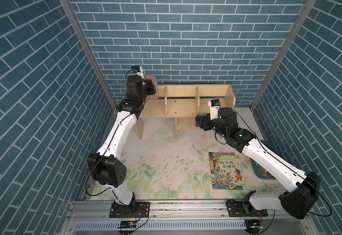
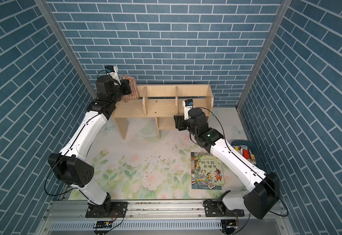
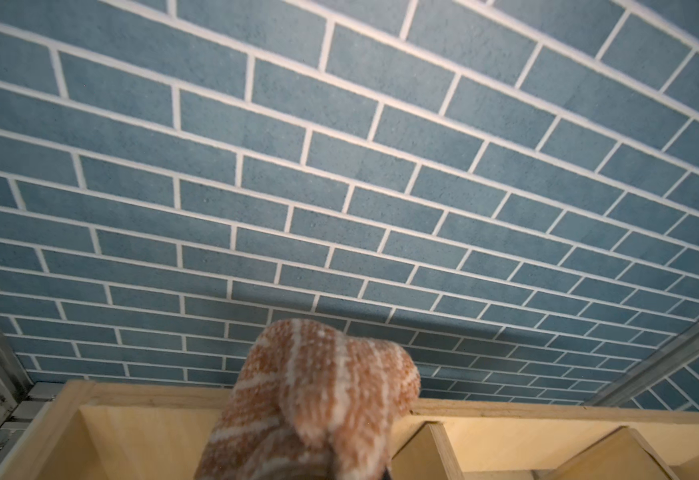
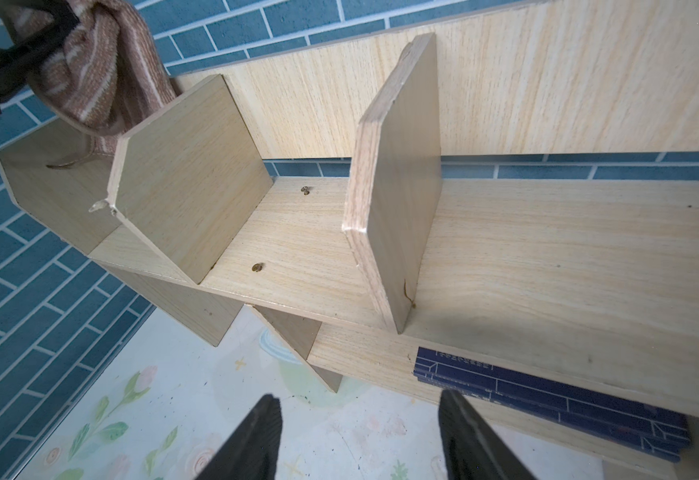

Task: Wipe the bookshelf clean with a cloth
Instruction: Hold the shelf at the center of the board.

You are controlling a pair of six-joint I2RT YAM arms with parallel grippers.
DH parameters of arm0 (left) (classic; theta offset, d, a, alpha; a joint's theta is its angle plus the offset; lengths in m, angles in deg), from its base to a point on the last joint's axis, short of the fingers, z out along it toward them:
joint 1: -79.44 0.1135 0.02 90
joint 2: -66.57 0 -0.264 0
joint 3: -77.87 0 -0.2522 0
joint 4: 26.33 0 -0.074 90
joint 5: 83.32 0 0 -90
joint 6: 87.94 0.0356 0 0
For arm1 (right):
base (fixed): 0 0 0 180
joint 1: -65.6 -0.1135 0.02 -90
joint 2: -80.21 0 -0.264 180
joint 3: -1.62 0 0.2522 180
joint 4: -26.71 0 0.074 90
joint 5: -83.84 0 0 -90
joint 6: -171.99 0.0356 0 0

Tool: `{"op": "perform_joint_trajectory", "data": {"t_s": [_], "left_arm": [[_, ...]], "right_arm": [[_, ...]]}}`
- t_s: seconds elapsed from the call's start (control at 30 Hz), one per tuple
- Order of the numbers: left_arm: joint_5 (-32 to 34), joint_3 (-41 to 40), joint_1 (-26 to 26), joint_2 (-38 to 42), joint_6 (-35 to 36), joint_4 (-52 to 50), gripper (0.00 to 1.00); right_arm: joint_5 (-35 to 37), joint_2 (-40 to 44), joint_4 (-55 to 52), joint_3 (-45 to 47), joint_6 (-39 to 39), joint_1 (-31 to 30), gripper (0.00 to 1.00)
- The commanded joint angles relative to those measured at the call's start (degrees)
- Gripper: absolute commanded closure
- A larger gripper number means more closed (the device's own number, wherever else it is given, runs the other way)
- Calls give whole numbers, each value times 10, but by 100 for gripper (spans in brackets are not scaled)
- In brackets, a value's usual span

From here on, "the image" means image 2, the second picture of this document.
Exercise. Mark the floral table mat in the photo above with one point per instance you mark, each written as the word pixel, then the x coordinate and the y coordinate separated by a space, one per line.
pixel 150 164

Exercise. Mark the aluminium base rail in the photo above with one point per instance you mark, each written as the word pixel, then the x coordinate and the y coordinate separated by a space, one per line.
pixel 162 217

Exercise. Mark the colourful children's picture book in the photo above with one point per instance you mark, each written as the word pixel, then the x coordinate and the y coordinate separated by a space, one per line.
pixel 206 172

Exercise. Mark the light wooden bookshelf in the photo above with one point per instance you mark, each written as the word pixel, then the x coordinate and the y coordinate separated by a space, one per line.
pixel 162 103

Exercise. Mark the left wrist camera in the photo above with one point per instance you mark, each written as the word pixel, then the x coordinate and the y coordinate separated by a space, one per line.
pixel 113 72

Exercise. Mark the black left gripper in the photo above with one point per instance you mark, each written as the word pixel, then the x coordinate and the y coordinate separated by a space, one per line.
pixel 124 85

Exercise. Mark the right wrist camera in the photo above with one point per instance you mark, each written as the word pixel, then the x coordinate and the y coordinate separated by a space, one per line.
pixel 188 104

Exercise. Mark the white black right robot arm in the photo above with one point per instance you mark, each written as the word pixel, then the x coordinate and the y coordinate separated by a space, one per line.
pixel 264 188

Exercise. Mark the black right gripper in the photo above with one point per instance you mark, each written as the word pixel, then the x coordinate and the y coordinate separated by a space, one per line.
pixel 180 123

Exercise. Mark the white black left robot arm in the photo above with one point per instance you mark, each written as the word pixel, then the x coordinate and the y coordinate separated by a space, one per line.
pixel 70 164

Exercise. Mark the small green circuit board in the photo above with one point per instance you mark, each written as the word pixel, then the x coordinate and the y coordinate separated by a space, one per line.
pixel 103 225

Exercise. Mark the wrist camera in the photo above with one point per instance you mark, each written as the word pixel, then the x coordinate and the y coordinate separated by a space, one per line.
pixel 188 104
pixel 113 72

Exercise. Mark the teal plastic storage bin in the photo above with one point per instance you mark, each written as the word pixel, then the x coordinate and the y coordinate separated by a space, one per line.
pixel 248 150

